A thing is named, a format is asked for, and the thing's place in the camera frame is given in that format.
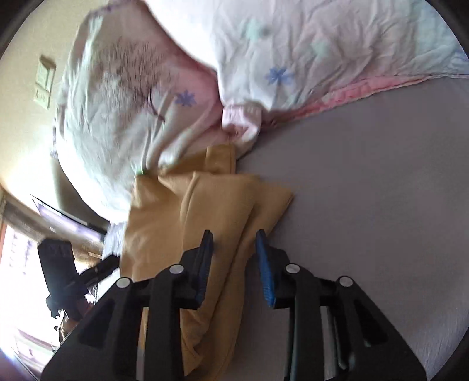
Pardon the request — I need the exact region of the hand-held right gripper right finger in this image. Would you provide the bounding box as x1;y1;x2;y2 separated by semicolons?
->
255;229;427;381

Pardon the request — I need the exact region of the wall switch panel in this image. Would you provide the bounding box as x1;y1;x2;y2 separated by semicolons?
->
33;55;56;110

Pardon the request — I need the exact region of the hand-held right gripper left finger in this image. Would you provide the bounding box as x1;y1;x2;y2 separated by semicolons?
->
41;229;214;381

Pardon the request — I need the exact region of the mustard yellow garment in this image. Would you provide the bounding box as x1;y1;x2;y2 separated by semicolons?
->
120;144;294;376

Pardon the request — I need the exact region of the white tree print pillow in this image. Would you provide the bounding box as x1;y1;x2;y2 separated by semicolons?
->
51;7;235;224

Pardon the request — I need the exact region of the dark flat screen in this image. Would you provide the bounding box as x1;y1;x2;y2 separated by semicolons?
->
31;195;108;239

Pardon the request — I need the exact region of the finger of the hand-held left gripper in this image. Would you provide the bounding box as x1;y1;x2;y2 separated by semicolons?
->
79;254;120;287

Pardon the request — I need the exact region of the white floral quilt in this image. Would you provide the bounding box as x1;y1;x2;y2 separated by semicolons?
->
141;0;469;156

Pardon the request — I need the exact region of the grey bed sheet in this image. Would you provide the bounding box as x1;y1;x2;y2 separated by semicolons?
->
137;75;469;381

